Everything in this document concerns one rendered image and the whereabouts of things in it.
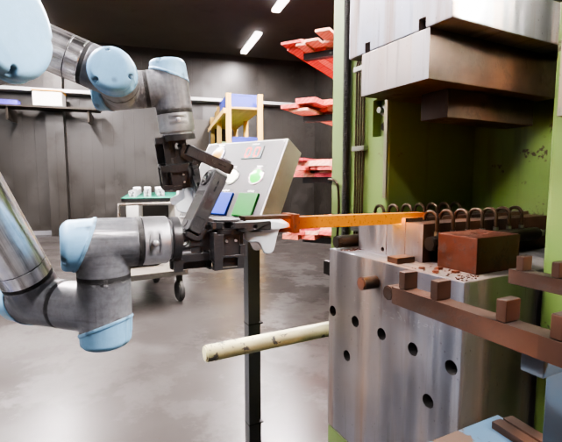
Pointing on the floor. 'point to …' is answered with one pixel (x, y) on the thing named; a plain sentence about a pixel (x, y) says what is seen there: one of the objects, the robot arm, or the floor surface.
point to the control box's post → (249, 336)
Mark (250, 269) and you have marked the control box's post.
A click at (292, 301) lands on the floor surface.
